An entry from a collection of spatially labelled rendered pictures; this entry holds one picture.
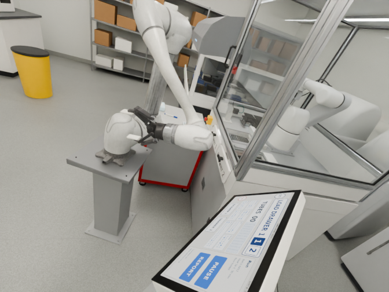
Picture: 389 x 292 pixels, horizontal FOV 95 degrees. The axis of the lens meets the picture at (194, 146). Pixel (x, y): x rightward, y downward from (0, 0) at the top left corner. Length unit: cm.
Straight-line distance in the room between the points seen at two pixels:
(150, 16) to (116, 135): 59
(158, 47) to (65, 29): 505
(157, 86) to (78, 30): 475
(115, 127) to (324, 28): 100
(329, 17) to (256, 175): 73
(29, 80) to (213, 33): 269
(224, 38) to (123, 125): 143
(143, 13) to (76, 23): 485
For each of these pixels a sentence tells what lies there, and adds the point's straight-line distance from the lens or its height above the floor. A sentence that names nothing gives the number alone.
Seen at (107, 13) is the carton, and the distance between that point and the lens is 507.
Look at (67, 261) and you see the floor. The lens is 175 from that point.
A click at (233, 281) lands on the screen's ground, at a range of 51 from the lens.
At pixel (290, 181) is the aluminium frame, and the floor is 101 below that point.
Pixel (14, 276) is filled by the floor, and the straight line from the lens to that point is 180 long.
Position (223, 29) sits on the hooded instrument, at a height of 163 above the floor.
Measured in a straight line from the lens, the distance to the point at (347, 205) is 166.
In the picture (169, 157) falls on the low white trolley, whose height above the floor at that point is 48.
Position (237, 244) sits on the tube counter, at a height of 111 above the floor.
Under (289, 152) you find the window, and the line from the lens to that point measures 107.
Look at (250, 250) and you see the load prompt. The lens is 57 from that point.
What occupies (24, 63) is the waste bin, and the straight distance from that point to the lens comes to 354.
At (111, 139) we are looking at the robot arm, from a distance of 110.
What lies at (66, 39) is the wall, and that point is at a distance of 588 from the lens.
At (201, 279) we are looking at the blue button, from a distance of 55.
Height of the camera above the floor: 158
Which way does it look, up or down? 33 degrees down
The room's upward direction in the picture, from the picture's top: 20 degrees clockwise
